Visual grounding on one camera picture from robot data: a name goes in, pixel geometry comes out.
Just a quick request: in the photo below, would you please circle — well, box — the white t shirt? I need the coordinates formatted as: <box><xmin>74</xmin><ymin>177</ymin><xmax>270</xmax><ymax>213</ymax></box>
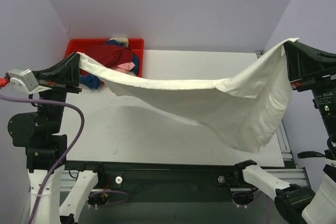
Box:
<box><xmin>80</xmin><ymin>42</ymin><xmax>292</xmax><ymax>153</ymax></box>

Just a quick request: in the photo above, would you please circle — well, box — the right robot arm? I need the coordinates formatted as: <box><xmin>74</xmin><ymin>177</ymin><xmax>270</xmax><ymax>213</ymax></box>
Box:
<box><xmin>234</xmin><ymin>41</ymin><xmax>335</xmax><ymax>223</ymax></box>

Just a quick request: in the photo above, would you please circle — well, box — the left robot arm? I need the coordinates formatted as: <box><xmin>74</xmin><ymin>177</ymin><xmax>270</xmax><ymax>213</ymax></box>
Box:
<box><xmin>1</xmin><ymin>52</ymin><xmax>98</xmax><ymax>223</ymax></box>

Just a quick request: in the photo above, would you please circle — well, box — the blue garment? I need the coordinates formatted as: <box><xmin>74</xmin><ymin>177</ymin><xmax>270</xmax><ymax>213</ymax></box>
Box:
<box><xmin>80</xmin><ymin>39</ymin><xmax>141</xmax><ymax>91</ymax></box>

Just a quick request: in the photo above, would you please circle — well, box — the red plastic bin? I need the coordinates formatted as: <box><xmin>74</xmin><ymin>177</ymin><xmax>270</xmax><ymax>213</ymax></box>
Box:
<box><xmin>65</xmin><ymin>38</ymin><xmax>144</xmax><ymax>77</ymax></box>

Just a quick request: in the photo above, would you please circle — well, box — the dark red garment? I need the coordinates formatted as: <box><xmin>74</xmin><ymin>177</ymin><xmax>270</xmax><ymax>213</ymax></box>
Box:
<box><xmin>83</xmin><ymin>44</ymin><xmax>139</xmax><ymax>76</ymax></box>

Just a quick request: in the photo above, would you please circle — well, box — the beige garment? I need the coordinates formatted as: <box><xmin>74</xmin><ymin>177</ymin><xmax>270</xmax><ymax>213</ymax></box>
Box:
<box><xmin>109</xmin><ymin>37</ymin><xmax>129</xmax><ymax>47</ymax></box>

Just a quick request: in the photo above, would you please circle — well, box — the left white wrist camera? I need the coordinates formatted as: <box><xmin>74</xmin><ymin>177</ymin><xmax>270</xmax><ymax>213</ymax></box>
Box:
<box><xmin>6</xmin><ymin>69</ymin><xmax>43</xmax><ymax>94</ymax></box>

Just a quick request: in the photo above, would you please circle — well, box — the aluminium side rail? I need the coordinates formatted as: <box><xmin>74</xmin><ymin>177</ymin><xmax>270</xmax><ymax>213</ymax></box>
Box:
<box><xmin>255</xmin><ymin>49</ymin><xmax>293</xmax><ymax>161</ymax></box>

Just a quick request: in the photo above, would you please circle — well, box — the aluminium front rail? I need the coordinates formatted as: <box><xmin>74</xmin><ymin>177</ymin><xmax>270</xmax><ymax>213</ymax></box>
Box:
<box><xmin>60</xmin><ymin>168</ymin><xmax>310</xmax><ymax>192</ymax></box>

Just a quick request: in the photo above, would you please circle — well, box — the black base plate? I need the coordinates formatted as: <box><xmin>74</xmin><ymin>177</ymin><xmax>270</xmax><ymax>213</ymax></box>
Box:
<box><xmin>61</xmin><ymin>161</ymin><xmax>258</xmax><ymax>202</ymax></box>

